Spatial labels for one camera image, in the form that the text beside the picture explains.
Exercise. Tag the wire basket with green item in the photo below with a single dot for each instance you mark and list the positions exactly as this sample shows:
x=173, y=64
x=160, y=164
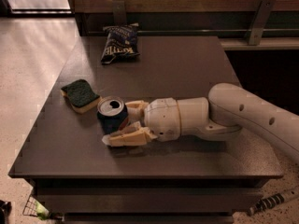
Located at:
x=33, y=208

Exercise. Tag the blue kettle chips bag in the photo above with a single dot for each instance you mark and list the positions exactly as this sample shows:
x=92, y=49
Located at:
x=121, y=43

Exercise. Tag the dark brown table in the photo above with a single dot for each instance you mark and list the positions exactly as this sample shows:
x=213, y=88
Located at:
x=188, y=181

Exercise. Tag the metal wall rail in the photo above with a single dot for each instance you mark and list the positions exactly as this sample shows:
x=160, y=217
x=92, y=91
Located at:
x=261, y=28

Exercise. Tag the green yellow sponge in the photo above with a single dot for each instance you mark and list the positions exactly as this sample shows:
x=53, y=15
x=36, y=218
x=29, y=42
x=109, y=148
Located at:
x=80, y=95

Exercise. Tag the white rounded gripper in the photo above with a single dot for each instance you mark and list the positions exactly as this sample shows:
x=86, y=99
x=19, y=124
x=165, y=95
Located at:
x=162, y=118

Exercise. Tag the blue pepsi can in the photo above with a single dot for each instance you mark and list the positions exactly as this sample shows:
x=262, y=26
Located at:
x=112, y=113

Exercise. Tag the striped black white stick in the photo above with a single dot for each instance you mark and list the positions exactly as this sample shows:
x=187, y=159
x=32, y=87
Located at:
x=274, y=200

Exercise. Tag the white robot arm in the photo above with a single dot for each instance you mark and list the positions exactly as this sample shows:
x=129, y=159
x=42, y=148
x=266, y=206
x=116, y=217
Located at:
x=222, y=115

